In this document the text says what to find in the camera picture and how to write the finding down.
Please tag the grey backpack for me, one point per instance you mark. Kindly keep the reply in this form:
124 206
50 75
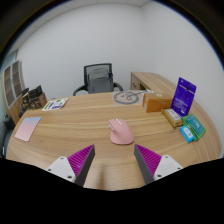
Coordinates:
99 81

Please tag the black mesh office chair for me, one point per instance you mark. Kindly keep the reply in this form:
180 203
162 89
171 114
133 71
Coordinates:
97 66

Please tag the tall brown coffee box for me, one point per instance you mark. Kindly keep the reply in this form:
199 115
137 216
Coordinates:
24 101

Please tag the wooden shelf unit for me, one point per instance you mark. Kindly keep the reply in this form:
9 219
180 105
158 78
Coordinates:
13 88

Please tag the black leather seat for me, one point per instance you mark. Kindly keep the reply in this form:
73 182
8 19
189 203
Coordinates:
6 133

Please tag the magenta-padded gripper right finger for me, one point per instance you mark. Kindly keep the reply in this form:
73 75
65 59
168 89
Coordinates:
166 165

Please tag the green packet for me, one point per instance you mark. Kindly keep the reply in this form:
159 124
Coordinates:
197 126

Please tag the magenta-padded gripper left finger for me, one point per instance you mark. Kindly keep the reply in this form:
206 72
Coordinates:
61 166

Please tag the small blue packet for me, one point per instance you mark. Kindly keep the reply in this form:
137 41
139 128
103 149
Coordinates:
187 134

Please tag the wide dark brown coffee box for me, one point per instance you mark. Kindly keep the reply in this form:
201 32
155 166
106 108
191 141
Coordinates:
38 102

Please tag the white sheet with coloured stickers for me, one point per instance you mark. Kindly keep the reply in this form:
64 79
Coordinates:
55 104

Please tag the black carton box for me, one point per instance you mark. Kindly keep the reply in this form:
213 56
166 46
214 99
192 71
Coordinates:
35 91

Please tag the orange-brown cardboard box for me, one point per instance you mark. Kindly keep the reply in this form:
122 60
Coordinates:
157 103

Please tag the pink and blue mouse pad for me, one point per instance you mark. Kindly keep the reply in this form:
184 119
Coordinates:
28 128

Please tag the long tan small box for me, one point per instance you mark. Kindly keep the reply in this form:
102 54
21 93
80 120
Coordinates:
172 117

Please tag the pink computer mouse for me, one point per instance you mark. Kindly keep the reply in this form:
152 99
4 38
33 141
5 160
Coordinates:
120 132

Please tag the wooden side desk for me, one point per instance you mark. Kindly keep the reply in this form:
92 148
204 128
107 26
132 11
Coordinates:
150 80

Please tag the purple hanging package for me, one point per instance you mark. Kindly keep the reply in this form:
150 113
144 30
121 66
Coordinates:
183 96

